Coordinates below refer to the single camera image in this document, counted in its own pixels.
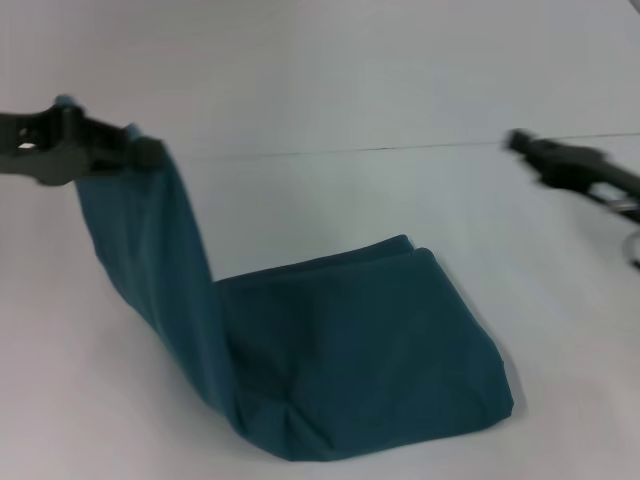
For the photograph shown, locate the teal blue shirt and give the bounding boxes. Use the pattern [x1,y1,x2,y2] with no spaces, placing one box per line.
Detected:
[54,93,516,449]

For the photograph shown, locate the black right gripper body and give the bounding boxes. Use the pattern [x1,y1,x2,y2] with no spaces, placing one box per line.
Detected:
[537,142,640,199]

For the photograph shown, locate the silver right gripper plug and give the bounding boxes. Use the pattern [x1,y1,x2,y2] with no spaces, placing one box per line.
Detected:
[607,196,640,215]

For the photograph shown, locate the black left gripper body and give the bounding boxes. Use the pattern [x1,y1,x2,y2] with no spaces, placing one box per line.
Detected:
[0,104,89,187]

